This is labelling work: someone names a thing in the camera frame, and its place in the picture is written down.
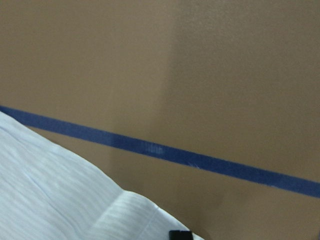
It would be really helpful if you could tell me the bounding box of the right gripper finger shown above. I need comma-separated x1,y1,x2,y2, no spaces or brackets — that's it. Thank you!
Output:
168,230,193,240

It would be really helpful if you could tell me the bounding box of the light blue button-up shirt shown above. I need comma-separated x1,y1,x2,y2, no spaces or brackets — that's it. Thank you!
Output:
0,113,199,240

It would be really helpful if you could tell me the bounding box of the brown paper table cover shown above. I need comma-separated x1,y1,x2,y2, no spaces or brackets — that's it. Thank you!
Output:
0,0,320,240

